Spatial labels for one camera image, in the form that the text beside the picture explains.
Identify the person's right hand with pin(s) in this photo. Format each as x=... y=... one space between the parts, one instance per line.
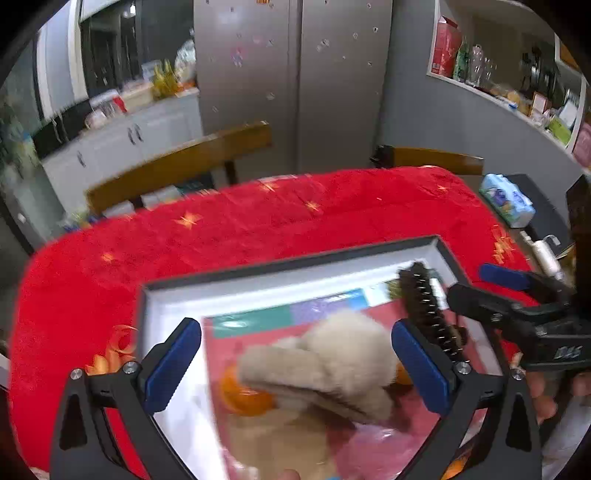
x=545 y=397

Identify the bread packet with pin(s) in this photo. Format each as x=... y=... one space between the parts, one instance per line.
x=505 y=93

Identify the green bottle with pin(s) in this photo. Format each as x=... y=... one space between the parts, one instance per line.
x=461 y=62

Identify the dark shallow box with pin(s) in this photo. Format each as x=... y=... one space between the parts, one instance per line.
x=184 y=300

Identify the white food tub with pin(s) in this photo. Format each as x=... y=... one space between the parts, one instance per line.
x=136 y=99

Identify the yellow drink bottle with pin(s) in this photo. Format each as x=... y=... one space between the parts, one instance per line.
x=158 y=81
x=170 y=78

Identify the person's right forearm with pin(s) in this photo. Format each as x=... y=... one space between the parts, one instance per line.
x=572 y=438

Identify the white kitchen cabinet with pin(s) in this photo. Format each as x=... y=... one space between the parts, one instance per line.
x=129 y=147

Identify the blue tissue pack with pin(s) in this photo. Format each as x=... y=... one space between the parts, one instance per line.
x=508 y=201

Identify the mandarin orange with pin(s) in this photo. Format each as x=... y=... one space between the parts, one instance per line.
x=242 y=399
x=404 y=374

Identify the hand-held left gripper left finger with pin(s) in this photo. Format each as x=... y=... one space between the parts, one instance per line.
x=171 y=364

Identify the white wall shelf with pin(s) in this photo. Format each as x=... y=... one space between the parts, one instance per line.
x=508 y=106

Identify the wooden chair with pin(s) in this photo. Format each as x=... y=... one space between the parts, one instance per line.
x=429 y=159
x=184 y=161

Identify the kitchen window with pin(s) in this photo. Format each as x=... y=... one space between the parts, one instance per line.
x=115 y=46

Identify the red printed blanket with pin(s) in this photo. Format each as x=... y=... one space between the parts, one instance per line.
x=231 y=221

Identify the silver refrigerator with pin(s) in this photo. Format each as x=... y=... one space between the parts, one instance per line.
x=295 y=92

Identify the red box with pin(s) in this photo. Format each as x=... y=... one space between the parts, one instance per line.
x=445 y=48

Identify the green box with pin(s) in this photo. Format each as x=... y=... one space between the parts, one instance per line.
x=559 y=130

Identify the clear glass bottle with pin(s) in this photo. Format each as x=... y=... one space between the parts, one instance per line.
x=480 y=67

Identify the sliding glass door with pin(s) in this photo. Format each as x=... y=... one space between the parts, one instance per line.
x=18 y=161

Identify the person's left hand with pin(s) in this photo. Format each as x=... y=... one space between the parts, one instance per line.
x=289 y=475

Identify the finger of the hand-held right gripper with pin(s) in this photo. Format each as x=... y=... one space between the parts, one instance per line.
x=505 y=276
x=494 y=309

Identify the white plastic bag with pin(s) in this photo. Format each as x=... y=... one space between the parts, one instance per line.
x=185 y=62

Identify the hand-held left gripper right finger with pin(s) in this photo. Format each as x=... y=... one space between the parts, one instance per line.
x=422 y=364

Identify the black hair brush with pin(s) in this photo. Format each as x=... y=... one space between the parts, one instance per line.
x=425 y=304

